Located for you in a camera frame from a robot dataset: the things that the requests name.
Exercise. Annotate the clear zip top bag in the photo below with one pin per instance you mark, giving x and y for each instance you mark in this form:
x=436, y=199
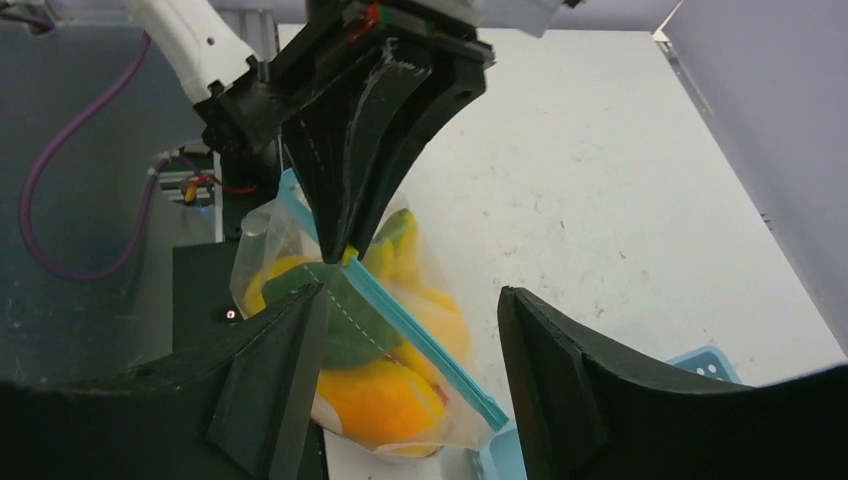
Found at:
x=285, y=227

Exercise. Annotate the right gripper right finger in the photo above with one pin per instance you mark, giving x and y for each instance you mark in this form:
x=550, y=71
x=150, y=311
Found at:
x=795, y=429

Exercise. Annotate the green avocado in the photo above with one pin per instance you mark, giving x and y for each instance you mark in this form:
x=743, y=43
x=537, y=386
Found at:
x=356, y=333

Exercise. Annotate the orange yellow mango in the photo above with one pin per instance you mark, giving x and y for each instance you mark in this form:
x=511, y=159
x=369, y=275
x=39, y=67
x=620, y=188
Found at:
x=439, y=313

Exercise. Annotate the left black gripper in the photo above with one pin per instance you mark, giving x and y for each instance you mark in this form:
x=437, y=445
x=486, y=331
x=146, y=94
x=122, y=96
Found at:
x=368, y=99

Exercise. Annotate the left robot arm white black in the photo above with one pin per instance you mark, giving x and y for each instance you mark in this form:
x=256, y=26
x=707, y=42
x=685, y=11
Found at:
x=200, y=46

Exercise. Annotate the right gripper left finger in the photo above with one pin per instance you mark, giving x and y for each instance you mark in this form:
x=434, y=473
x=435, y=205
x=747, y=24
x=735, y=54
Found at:
x=234, y=404

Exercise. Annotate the blue plastic basket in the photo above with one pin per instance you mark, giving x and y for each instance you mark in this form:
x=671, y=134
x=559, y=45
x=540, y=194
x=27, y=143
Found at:
x=624, y=403

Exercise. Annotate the yellow banana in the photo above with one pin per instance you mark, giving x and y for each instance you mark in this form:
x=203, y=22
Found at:
x=393, y=256

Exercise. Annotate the yellow orange fruit bottom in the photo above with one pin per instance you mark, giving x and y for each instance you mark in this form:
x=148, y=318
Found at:
x=385, y=407

